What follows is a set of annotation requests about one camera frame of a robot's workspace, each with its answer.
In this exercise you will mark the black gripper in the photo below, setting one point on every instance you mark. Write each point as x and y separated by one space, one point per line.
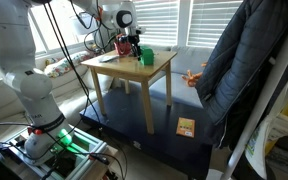
131 40

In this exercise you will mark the green lunchbox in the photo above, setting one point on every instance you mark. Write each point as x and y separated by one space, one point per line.
147 56

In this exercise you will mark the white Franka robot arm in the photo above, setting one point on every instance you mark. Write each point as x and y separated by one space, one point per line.
24 83

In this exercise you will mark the light wooden square table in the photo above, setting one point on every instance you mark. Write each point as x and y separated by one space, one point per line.
137 68

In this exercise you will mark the red plant pot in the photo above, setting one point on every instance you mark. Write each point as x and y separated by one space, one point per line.
121 48

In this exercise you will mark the flat grey cloth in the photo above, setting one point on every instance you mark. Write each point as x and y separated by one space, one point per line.
107 59

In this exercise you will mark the white window blind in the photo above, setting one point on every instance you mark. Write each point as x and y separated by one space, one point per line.
210 21
157 20

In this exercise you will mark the grey sofa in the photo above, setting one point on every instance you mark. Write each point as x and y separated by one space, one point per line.
180 80

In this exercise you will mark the floral pattern pillow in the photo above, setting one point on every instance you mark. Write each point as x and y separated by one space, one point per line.
62 66

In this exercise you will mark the dark blue low table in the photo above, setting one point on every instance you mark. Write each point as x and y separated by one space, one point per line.
144 133

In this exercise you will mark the small yellow box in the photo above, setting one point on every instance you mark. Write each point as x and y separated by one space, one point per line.
185 127

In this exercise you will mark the dark blue puffer jacket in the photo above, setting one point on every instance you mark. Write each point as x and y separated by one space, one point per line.
247 56

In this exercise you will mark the white rack pole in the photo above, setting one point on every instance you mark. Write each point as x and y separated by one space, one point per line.
267 93

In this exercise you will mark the white printed plastic bag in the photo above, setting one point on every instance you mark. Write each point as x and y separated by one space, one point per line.
267 140

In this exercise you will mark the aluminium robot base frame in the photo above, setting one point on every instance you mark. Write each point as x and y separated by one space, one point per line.
80 156

